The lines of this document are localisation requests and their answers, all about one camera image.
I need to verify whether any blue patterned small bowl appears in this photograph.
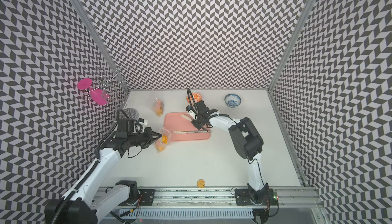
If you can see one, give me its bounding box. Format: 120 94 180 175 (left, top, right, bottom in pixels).
224 93 242 108

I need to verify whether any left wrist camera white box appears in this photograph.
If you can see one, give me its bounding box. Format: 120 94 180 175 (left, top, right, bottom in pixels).
137 118 148 127

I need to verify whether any wire rack with pink discs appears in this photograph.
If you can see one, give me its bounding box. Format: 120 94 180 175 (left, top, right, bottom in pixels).
77 68 125 109

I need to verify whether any round glass dish pink item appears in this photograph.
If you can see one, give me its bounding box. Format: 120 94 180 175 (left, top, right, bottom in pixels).
124 108 139 120

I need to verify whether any pink plastic tray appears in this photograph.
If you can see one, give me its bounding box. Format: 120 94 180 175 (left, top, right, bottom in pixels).
163 112 211 142

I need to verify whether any clear resealable bag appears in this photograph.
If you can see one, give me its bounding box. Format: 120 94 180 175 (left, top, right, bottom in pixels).
152 99 164 117
155 127 172 152

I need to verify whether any orange patterned small bowl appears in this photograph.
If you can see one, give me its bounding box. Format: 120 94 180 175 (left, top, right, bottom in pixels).
186 92 202 103

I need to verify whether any yellow duck cookie right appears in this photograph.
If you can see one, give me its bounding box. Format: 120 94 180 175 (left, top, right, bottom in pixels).
161 135 168 144

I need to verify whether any aluminium front rail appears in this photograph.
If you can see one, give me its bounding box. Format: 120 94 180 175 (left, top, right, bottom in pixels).
65 186 325 209

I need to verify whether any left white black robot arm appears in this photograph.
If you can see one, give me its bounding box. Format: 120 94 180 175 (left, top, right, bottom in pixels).
45 109 162 224

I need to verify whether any round cracker cookie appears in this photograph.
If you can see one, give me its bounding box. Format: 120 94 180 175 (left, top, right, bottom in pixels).
197 179 205 188

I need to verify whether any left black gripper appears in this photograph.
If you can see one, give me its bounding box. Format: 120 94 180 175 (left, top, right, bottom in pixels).
129 127 163 149

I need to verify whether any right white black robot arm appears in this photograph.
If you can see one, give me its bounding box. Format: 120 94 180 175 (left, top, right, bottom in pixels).
186 88 269 205

